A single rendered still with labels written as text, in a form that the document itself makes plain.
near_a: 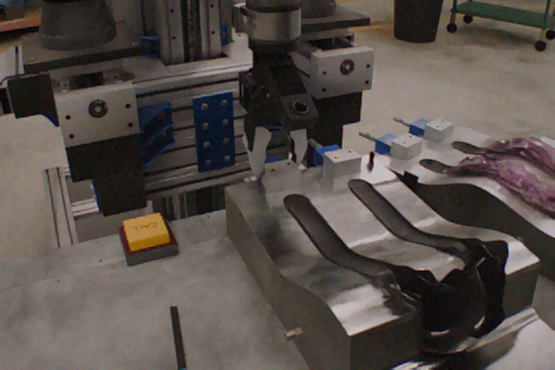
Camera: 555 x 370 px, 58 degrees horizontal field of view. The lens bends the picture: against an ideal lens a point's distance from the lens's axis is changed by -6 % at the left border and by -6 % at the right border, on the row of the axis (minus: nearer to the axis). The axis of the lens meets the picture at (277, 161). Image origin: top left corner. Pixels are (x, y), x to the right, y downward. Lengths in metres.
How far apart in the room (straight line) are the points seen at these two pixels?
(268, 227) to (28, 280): 0.37
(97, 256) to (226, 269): 0.20
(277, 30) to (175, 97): 0.44
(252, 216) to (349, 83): 0.46
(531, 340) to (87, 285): 0.59
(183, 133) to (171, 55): 0.18
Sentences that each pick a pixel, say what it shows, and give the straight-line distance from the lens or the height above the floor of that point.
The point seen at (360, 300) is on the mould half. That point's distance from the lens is 0.56.
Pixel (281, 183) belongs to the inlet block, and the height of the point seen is 0.90.
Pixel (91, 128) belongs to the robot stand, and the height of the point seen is 0.93.
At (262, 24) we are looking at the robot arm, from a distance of 0.72.
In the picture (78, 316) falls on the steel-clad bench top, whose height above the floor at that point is 0.80.
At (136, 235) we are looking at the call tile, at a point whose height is 0.84.
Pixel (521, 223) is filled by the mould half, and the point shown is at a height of 0.87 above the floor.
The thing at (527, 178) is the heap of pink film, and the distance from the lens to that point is 0.88.
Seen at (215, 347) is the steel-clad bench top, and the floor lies 0.80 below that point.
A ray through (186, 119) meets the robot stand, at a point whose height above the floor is 0.86.
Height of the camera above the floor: 1.32
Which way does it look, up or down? 29 degrees down
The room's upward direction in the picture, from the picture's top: straight up
